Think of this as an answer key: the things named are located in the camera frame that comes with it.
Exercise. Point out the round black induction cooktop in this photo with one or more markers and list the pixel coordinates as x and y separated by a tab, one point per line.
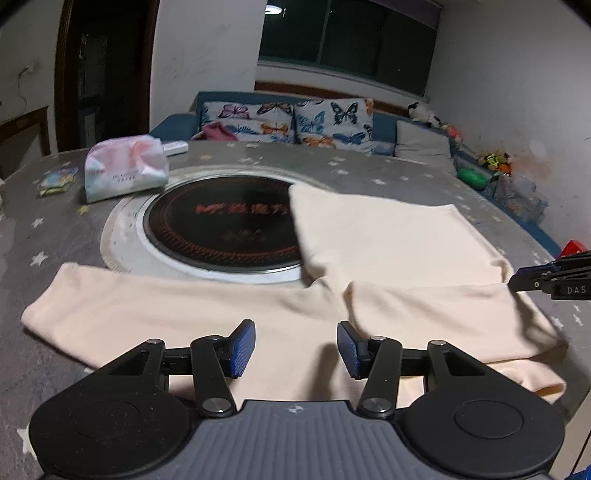
217	226

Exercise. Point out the pastel tissue pack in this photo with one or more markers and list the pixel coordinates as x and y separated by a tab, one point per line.
122	168

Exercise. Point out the cream garment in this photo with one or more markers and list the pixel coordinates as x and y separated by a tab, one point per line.
392	240

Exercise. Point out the pink cloth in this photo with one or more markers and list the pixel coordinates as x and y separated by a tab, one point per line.
217	131

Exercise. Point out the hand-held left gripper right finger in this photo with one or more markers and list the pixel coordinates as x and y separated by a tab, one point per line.
347	348

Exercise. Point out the grey cushion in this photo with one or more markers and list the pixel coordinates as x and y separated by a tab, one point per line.
422	141

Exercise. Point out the black and white plush toy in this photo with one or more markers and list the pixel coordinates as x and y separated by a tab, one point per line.
422	113

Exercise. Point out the dark wooden door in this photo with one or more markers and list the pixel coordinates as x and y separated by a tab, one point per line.
106	74

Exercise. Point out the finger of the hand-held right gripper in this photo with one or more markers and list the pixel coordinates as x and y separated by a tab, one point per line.
531	277

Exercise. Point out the butterfly print cushion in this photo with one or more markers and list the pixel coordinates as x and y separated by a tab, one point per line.
251	117
332	122

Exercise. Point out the yellow and orange toys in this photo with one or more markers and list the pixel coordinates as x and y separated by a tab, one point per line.
496	161

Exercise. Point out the white remote control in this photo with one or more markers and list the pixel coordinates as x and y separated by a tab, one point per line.
174	147

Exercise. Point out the wall socket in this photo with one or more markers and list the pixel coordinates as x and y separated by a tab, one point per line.
27	69

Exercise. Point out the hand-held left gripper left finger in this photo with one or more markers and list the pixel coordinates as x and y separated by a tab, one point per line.
242	347

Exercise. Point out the dark window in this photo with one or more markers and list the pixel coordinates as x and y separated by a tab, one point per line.
351	37

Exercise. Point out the wooden chair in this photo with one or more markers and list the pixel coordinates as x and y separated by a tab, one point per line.
25	129

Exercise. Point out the grey star-print tablecloth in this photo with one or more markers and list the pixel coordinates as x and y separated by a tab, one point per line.
55	240

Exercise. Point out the clear plastic storage box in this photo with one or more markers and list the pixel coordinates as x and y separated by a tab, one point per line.
521	198

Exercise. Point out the red toy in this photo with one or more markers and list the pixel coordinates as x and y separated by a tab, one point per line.
571	248

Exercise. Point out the blue sofa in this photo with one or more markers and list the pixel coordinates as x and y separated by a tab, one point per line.
175	124

